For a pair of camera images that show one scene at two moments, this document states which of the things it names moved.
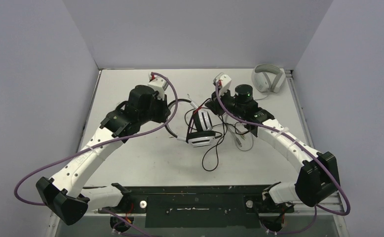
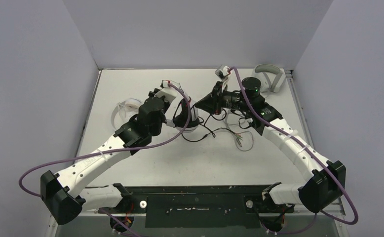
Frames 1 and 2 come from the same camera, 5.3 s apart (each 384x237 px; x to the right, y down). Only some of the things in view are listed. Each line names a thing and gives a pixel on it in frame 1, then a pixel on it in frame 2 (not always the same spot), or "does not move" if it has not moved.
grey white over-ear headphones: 268,77 does not move
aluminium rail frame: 197,152 does not move
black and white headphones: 202,135 → 180,114
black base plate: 199,207 does not move
